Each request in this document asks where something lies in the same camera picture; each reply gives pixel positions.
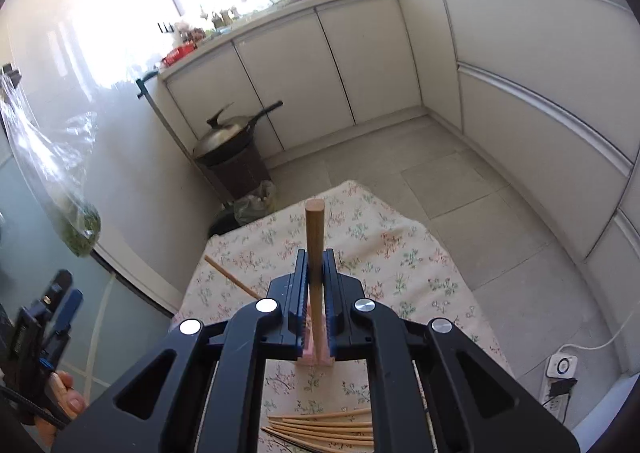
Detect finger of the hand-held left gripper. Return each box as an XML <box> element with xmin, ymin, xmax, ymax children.
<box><xmin>55</xmin><ymin>289</ymin><xmax>84</xmax><ymax>334</ymax></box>
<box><xmin>44</xmin><ymin>270</ymin><xmax>74</xmax><ymax>314</ymax></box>

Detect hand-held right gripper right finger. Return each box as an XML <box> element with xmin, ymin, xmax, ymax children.
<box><xmin>322</xmin><ymin>249</ymin><xmax>583</xmax><ymax>453</ymax></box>

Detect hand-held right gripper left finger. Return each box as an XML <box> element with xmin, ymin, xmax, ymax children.
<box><xmin>52</xmin><ymin>249</ymin><xmax>313</xmax><ymax>453</ymax></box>

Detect wooden chopstick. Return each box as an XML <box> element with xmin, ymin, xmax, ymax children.
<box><xmin>306</xmin><ymin>199</ymin><xmax>326</xmax><ymax>336</ymax></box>
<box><xmin>204</xmin><ymin>255</ymin><xmax>262</xmax><ymax>300</ymax></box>

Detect pink chopstick holder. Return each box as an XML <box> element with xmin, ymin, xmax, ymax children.
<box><xmin>299</xmin><ymin>303</ymin><xmax>335</xmax><ymax>367</ymax></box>

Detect pile of wooden chopsticks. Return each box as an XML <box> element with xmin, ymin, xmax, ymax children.
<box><xmin>261</xmin><ymin>408</ymin><xmax>375</xmax><ymax>453</ymax></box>

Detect person's left hand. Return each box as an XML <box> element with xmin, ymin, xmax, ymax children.
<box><xmin>30</xmin><ymin>371</ymin><xmax>90</xmax><ymax>449</ymax></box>

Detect floral tablecloth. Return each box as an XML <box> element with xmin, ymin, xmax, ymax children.
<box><xmin>172</xmin><ymin>179</ymin><xmax>516</xmax><ymax>453</ymax></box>

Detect clear bag of greens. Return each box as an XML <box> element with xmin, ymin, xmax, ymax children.
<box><xmin>0</xmin><ymin>73</ymin><xmax>104</xmax><ymax>259</ymax></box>

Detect green plastic bag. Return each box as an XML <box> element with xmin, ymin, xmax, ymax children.
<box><xmin>233</xmin><ymin>180</ymin><xmax>277</xmax><ymax>227</ymax></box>

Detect black dustpan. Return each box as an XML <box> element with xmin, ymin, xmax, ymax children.
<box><xmin>208</xmin><ymin>205</ymin><xmax>242</xmax><ymax>240</ymax></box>

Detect brown plastic bin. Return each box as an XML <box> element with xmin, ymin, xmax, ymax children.
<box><xmin>197</xmin><ymin>145</ymin><xmax>272</xmax><ymax>204</ymax></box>

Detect black wok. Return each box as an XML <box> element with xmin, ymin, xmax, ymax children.
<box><xmin>192</xmin><ymin>100</ymin><xmax>284</xmax><ymax>168</ymax></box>

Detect steel wok lid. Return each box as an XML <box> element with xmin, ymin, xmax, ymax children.
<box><xmin>194</xmin><ymin>103</ymin><xmax>253</xmax><ymax>156</ymax></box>

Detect grey dustpan pole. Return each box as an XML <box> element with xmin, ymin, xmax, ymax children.
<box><xmin>136</xmin><ymin>70</ymin><xmax>197</xmax><ymax>160</ymax></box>

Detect white power strip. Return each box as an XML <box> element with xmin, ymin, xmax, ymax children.
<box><xmin>542</xmin><ymin>355</ymin><xmax>581</xmax><ymax>415</ymax></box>

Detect white kitchen cabinet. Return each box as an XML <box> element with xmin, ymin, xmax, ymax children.
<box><xmin>157</xmin><ymin>0</ymin><xmax>640</xmax><ymax>376</ymax></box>

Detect white cable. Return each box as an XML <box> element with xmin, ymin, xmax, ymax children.
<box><xmin>559</xmin><ymin>318</ymin><xmax>632</xmax><ymax>360</ymax></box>

